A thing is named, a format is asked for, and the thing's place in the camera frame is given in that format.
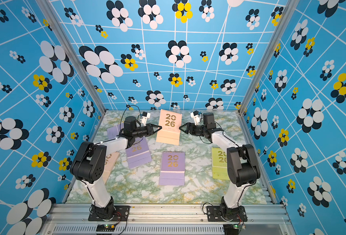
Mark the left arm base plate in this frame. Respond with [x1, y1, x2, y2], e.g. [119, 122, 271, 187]
[88, 205, 130, 222]

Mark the aluminium corner post left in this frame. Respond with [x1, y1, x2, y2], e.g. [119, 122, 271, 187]
[36, 1, 106, 115]

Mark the green circuit board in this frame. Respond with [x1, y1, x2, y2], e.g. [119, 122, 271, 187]
[96, 224, 115, 232]
[223, 224, 245, 235]

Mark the left green circuit board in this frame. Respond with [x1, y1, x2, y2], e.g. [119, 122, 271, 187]
[96, 224, 115, 232]

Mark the pink calendar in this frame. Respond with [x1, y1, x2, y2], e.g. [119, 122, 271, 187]
[102, 152, 120, 183]
[156, 110, 182, 146]

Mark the purple calendar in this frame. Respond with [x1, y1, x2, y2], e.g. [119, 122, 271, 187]
[159, 152, 185, 186]
[126, 137, 152, 169]
[106, 123, 124, 139]

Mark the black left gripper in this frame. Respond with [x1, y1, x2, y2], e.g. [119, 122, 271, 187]
[132, 124, 162, 139]

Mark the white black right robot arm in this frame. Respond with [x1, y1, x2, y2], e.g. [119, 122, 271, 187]
[179, 111, 261, 222]

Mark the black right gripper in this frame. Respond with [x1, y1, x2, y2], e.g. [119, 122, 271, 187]
[180, 123, 207, 136]

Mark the aluminium corner post right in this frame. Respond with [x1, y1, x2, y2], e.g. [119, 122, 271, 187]
[239, 0, 300, 116]

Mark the right green circuit board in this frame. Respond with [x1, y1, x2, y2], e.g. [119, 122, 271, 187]
[223, 224, 245, 235]

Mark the aluminium corner post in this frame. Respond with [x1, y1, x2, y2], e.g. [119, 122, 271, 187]
[36, 1, 106, 115]
[239, 0, 300, 116]

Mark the green calendar right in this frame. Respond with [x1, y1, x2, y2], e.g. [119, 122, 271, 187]
[211, 147, 229, 180]

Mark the black left camera cable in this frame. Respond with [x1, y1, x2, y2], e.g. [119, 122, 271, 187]
[118, 105, 143, 139]

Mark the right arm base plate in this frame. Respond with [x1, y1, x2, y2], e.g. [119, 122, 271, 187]
[205, 205, 248, 223]

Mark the aluminium front rail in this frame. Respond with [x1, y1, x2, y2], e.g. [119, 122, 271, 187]
[41, 204, 296, 235]

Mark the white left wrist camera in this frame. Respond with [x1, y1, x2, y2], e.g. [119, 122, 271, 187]
[140, 112, 150, 126]

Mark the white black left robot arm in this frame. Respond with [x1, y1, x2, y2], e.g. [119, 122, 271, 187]
[70, 112, 162, 221]

